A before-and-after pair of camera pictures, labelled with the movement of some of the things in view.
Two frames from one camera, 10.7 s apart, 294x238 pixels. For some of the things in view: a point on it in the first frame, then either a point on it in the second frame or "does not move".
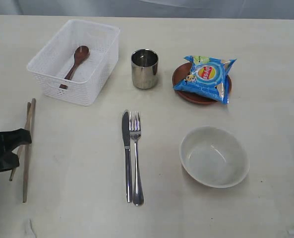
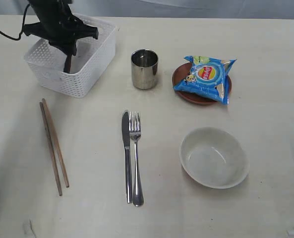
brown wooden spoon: x=81 y=53 -> x=67 y=64
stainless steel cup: x=145 y=65 does not move
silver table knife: x=126 y=133 does not move
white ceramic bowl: x=214 y=156 does not move
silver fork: x=135 y=131 does not move
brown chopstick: x=28 y=163 -> x=54 y=139
